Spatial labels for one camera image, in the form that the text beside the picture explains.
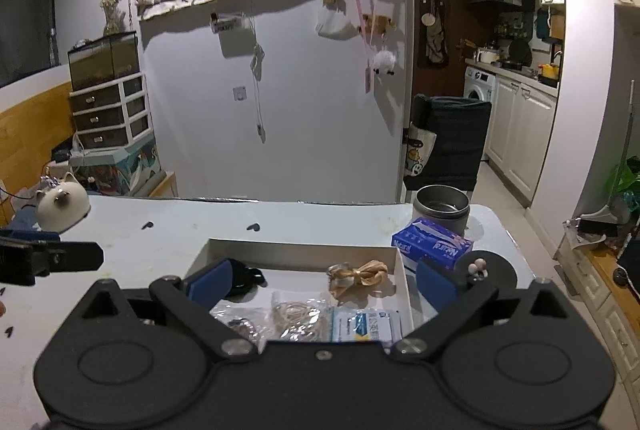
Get bagged cream hair ties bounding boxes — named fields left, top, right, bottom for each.
left=269, top=291, right=335, bottom=344

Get black hair scrunchie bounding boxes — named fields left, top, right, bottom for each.
left=227, top=259, right=267, bottom=299

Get white cat-shaped ceramic jar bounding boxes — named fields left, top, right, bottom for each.
left=36, top=172, right=91, bottom=233

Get blue tissue pack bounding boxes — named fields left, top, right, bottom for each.
left=392, top=217, right=473, bottom=271

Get beige satin bow scrunchie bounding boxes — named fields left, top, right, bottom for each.
left=326, top=260, right=388, bottom=299

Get white shallow cardboard box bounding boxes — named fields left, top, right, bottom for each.
left=186, top=239, right=414, bottom=346

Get round grey metal tin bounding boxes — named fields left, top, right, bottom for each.
left=412, top=184, right=471, bottom=235

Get blue white wet-wipe packet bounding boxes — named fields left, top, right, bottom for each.
left=331, top=308, right=402, bottom=343

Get black chair with cover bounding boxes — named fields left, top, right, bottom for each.
left=404, top=94, right=492, bottom=193

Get cartoon tote bag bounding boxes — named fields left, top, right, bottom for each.
left=404, top=124, right=437, bottom=177

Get white drawer cabinet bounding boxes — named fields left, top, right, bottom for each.
left=68, top=72, right=153, bottom=151

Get glass fish tank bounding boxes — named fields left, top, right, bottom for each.
left=67, top=32, right=140, bottom=91

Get white washing machine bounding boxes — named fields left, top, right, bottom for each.
left=464, top=65, right=496, bottom=103

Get green plastic bag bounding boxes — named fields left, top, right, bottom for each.
left=604, top=158, right=639, bottom=202

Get white fluffy sheep toy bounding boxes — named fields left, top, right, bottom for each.
left=371, top=49, right=397, bottom=75

